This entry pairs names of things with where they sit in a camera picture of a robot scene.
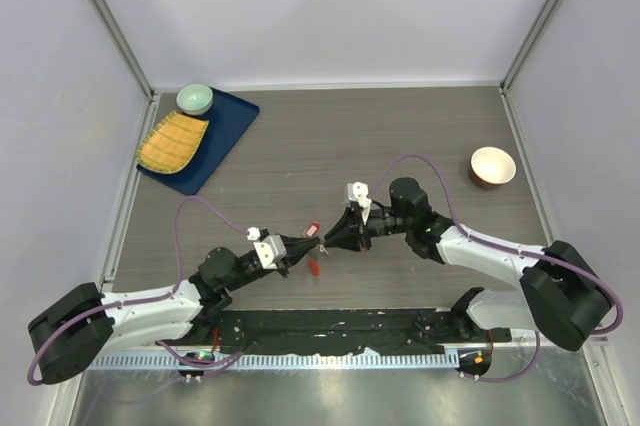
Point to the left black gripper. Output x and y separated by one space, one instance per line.
296 248

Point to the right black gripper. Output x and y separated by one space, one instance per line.
350 232

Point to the grey keyring holder red handle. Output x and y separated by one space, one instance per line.
313 257

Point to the red capped key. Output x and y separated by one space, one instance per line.
312 230

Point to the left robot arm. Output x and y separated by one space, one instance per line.
86 323

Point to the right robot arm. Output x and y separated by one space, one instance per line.
555 293

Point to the blue tray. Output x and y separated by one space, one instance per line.
229 119

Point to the white brown bowl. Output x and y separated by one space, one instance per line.
491 167

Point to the yellow woven mat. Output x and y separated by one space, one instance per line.
171 144

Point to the green ceramic bowl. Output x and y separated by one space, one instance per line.
195 99

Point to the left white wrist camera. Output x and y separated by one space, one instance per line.
269 248

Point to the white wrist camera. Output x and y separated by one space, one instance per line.
269 248
357 196

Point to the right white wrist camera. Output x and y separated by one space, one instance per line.
357 196

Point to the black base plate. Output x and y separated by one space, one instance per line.
336 332

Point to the slotted cable duct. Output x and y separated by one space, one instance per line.
159 360

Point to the left aluminium frame post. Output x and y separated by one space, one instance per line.
119 40

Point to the aluminium frame post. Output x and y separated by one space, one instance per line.
533 35
119 40

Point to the right aluminium frame post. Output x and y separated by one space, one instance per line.
533 35

